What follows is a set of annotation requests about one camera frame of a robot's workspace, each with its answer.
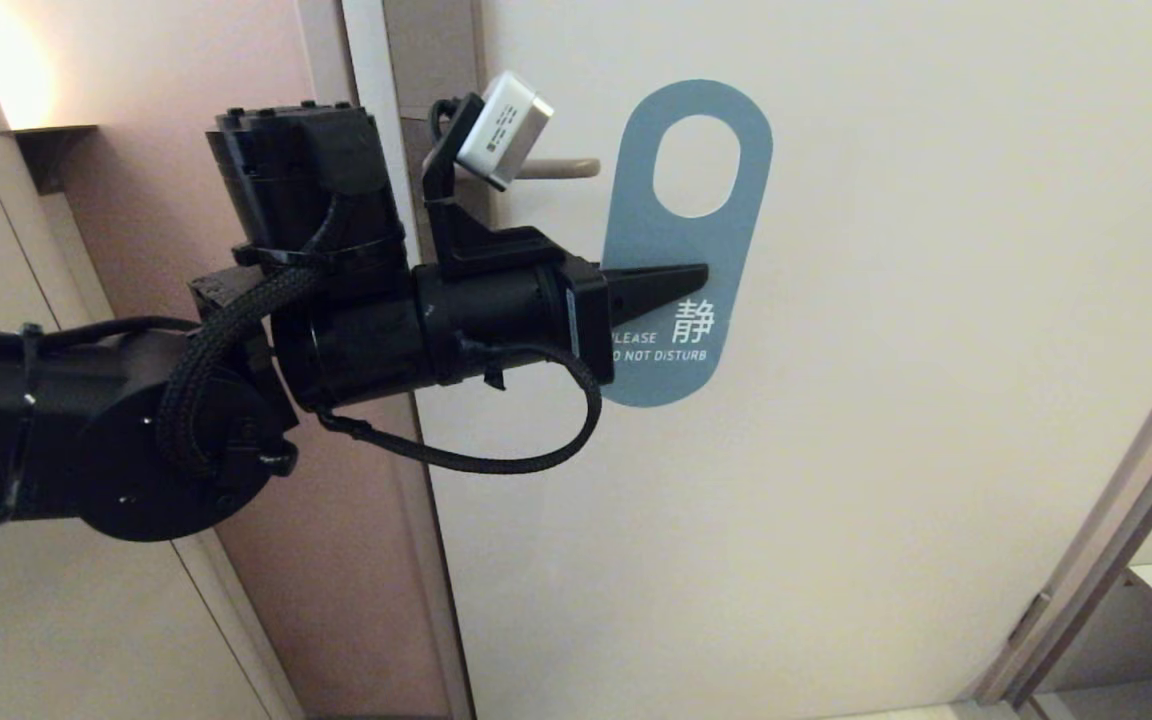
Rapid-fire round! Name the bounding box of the white door hanger sign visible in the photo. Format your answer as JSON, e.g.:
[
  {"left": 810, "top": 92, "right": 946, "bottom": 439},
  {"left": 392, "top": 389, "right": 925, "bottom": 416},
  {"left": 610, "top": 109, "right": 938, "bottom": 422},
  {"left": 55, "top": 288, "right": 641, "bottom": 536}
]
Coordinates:
[{"left": 596, "top": 79, "right": 775, "bottom": 409}]

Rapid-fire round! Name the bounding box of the white room door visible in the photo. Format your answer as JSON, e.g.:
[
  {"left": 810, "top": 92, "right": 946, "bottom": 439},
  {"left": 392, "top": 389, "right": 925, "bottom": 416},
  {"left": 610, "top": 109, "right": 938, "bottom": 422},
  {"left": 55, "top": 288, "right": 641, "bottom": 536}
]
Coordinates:
[{"left": 341, "top": 0, "right": 1152, "bottom": 720}]

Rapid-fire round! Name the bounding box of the brown metal lock plate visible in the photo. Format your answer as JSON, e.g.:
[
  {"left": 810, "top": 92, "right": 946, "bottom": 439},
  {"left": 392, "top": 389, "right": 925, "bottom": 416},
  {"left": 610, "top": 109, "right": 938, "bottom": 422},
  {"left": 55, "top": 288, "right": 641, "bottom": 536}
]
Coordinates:
[{"left": 382, "top": 0, "right": 499, "bottom": 236}]

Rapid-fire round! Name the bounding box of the beige cabinet panel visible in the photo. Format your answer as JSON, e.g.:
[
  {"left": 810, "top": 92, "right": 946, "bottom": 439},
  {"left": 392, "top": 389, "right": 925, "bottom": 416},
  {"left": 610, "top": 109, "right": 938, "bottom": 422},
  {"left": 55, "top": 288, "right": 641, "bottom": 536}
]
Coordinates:
[{"left": 0, "top": 65, "right": 305, "bottom": 720}]

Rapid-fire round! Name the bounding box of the beige metal door handle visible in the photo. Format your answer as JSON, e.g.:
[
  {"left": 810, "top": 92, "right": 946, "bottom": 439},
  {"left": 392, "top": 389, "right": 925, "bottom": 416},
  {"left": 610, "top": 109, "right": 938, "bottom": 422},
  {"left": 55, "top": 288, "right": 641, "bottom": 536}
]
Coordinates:
[{"left": 514, "top": 157, "right": 602, "bottom": 181}]

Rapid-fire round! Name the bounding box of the black looped camera cable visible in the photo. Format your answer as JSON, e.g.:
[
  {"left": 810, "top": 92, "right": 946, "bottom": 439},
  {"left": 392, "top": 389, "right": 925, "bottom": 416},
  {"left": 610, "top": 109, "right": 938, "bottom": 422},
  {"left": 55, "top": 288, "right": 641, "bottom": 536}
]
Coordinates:
[{"left": 314, "top": 343, "right": 604, "bottom": 477}]

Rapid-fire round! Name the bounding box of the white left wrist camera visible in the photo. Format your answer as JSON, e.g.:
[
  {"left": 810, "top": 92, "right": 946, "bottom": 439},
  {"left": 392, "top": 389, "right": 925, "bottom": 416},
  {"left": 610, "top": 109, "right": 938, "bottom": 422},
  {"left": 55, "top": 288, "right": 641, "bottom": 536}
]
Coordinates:
[{"left": 455, "top": 70, "right": 556, "bottom": 192}]

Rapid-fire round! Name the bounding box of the beige door frame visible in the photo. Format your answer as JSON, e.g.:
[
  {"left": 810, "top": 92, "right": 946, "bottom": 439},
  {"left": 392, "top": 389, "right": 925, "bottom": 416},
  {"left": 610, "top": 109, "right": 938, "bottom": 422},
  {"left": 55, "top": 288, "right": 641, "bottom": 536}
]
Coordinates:
[{"left": 294, "top": 0, "right": 477, "bottom": 720}]

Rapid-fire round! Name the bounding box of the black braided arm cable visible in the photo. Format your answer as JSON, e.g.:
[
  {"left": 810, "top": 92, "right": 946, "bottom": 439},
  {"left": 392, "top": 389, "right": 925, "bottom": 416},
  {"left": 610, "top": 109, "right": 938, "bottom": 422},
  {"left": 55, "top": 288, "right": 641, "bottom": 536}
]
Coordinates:
[{"left": 156, "top": 198, "right": 357, "bottom": 477}]

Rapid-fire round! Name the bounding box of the dark wall lamp bracket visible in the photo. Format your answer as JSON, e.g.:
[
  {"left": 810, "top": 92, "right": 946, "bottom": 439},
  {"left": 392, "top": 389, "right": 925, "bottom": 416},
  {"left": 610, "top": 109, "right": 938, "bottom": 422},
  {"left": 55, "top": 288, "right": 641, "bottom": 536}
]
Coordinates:
[{"left": 1, "top": 124, "right": 99, "bottom": 194}]

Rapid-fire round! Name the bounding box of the small metal frame hinge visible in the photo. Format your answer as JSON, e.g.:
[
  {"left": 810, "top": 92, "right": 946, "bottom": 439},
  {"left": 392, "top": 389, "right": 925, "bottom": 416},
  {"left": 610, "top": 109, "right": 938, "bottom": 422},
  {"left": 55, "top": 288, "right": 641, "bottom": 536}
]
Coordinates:
[{"left": 1008, "top": 592, "right": 1052, "bottom": 649}]

